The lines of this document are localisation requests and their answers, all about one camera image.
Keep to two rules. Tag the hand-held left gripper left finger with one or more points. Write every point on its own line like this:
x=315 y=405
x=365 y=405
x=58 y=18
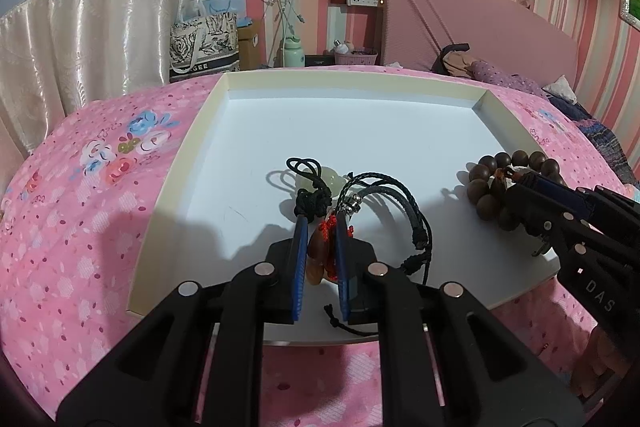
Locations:
x=298 y=277

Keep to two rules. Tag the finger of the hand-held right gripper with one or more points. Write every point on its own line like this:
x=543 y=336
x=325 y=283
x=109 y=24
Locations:
x=530 y=212
x=565 y=197

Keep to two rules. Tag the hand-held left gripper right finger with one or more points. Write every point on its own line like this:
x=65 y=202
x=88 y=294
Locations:
x=344 y=267

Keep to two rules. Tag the shallow white tray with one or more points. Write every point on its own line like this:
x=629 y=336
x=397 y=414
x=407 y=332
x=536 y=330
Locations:
x=350 y=132

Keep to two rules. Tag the person's right hand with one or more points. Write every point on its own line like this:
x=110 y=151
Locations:
x=602 y=357

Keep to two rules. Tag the dark patterned quilt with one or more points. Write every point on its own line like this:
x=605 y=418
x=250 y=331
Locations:
x=600 y=132

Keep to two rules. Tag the white crumpled cloth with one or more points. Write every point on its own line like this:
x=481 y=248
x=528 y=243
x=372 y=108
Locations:
x=562 y=88

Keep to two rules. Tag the purple dotted pillow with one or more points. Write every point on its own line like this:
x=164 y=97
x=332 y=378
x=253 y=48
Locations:
x=505 y=77

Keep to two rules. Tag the tan folded cloth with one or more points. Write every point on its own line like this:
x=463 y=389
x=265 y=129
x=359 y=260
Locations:
x=460 y=64

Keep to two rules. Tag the pink padded headboard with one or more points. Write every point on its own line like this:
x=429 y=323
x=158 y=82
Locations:
x=475 y=12

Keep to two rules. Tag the pink plastic basket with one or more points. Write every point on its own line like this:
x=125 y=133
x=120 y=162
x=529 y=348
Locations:
x=356 y=58

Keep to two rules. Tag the green water bottle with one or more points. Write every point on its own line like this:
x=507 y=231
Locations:
x=293 y=52

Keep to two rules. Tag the pink floral bed sheet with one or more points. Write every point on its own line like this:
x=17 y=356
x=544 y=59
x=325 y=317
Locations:
x=75 y=232

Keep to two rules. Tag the brown cardboard box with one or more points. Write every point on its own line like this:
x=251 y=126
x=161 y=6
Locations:
x=248 y=44

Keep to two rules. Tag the floral print paper bag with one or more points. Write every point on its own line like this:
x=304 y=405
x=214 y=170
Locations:
x=205 y=47

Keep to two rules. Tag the white power strip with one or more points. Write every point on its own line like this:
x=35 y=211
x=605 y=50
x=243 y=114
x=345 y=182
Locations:
x=363 y=0

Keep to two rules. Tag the light blue paper bag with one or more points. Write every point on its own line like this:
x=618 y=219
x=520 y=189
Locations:
x=220 y=4

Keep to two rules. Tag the white satin curtain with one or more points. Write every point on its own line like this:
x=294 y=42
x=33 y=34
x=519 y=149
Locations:
x=90 y=52

